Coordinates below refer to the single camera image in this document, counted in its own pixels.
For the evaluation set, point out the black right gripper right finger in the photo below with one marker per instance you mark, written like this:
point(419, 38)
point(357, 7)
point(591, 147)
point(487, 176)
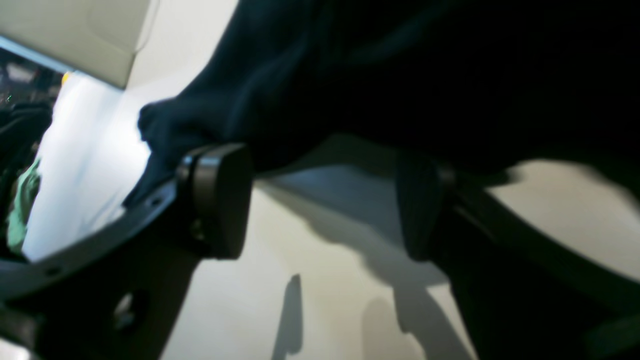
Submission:
point(521, 295)

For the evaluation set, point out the black t-shirt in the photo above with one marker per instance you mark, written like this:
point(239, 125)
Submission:
point(480, 83)

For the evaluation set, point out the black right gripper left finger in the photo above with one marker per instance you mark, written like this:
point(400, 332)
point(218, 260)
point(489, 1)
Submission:
point(116, 294)

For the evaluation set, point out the bin of dark clothes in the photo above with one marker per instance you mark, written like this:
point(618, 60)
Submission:
point(29, 92)

